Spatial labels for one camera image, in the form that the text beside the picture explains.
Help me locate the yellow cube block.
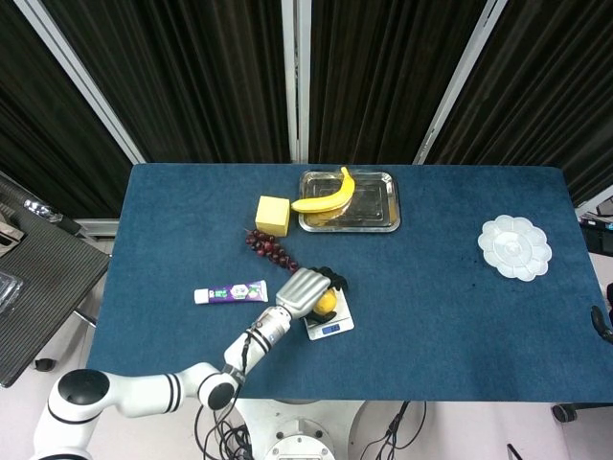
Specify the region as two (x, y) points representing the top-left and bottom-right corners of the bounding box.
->
(255, 195), (292, 238)

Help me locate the purple white toothpaste tube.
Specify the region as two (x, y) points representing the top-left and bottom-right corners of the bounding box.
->
(193, 280), (269, 305)

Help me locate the black caster leg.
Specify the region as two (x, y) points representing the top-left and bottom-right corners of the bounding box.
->
(550, 402), (613, 424)

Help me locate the white flower-shaped palette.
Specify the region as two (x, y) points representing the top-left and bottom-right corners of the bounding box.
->
(477, 214), (554, 283)

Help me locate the white aluminium frame post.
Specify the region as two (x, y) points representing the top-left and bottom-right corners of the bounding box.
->
(414, 0), (509, 166)
(281, 0), (312, 164)
(13, 0), (148, 166)

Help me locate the silver kitchen scale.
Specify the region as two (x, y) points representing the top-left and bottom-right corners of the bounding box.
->
(304, 287), (356, 342)

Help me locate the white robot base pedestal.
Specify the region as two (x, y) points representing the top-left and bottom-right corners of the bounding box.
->
(234, 400), (379, 460)

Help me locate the black pleated curtain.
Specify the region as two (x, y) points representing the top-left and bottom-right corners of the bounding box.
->
(42, 0), (294, 164)
(0, 0), (134, 219)
(423, 0), (613, 208)
(308, 0), (489, 166)

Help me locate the brown cardboard box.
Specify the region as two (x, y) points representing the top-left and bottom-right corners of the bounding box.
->
(0, 223), (26, 261)

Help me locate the dark grey mesh side table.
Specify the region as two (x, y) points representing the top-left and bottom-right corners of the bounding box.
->
(0, 210), (112, 389)

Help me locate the stainless steel tray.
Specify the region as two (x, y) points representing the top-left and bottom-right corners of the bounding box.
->
(298, 170), (401, 234)

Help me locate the yellow banana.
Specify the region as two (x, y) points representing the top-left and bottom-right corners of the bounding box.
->
(290, 166), (356, 215)

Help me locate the black curved armrest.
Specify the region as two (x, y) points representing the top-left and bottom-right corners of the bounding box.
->
(591, 305), (613, 343)

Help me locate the shiny crumpled plastic wrap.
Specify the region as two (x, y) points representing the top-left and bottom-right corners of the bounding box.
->
(22, 197), (64, 225)

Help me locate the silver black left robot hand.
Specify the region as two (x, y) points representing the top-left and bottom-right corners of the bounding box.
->
(275, 265), (351, 323)

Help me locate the yellow pear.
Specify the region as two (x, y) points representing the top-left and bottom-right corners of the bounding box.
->
(313, 289), (338, 316)

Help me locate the clear plastic packaging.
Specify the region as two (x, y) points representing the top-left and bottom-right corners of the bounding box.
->
(0, 269), (26, 318)

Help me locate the black cable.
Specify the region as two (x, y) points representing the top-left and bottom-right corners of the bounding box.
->
(358, 401), (428, 460)
(194, 400), (256, 460)

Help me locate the forearm cable bundle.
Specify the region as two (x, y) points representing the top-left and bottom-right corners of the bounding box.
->
(240, 328), (255, 380)

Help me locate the dark red grape bunch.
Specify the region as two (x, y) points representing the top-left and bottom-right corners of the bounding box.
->
(244, 228), (301, 274)

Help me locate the blue tablecloth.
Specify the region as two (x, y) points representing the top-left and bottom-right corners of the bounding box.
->
(85, 163), (613, 403)

